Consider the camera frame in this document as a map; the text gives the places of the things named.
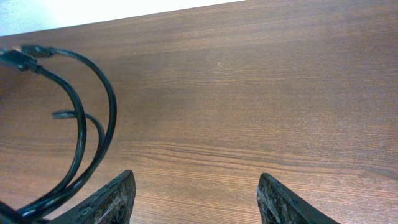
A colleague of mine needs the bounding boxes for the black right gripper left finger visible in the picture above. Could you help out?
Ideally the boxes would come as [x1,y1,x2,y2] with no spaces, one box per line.
[49,170,136,224]

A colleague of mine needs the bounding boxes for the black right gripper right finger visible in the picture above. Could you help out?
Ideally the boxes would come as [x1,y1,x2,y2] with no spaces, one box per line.
[257,173,338,224]

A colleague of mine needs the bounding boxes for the black USB cable bundle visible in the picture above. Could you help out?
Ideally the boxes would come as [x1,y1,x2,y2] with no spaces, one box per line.
[0,44,118,224]

